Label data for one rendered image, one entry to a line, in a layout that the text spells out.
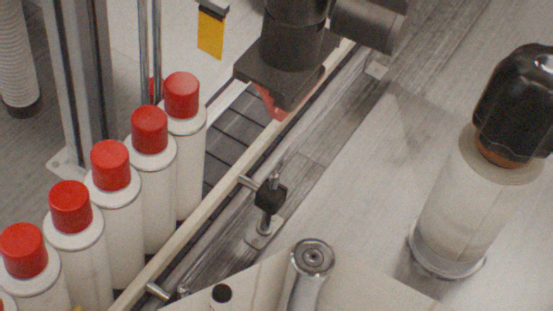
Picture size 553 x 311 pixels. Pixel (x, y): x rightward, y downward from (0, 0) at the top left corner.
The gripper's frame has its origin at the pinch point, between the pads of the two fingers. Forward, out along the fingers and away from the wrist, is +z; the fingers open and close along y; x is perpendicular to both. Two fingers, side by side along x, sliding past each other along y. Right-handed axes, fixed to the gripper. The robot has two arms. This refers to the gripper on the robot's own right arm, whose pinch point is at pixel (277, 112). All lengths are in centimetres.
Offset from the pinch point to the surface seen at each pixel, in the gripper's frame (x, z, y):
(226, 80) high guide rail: 9.4, 5.5, 5.0
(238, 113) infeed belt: 9.0, 13.8, 7.9
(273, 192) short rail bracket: -2.4, 9.5, -2.7
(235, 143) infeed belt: 6.5, 13.7, 3.4
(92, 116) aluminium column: 18.8, 6.5, -7.8
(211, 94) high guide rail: 9.6, 5.5, 2.1
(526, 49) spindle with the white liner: -19.2, -15.9, 6.4
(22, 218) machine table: 22.3, 18.5, -17.5
